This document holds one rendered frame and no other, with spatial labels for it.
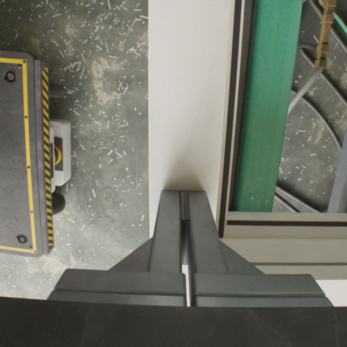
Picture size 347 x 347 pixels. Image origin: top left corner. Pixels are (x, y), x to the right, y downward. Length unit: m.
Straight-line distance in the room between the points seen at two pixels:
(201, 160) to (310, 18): 1.12
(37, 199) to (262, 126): 0.83
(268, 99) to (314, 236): 0.13
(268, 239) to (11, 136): 0.83
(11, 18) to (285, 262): 1.27
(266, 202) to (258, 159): 0.04
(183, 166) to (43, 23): 1.13
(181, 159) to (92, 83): 1.00
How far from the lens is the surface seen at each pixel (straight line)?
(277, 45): 0.24
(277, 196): 1.01
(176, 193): 0.15
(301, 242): 0.26
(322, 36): 0.96
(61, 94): 1.09
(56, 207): 1.16
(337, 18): 1.26
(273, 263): 0.22
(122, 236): 1.29
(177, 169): 0.15
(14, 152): 0.94
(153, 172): 0.16
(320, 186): 1.33
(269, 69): 0.23
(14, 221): 1.04
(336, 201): 0.68
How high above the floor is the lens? 1.08
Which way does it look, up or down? 73 degrees down
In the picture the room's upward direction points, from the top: 177 degrees counter-clockwise
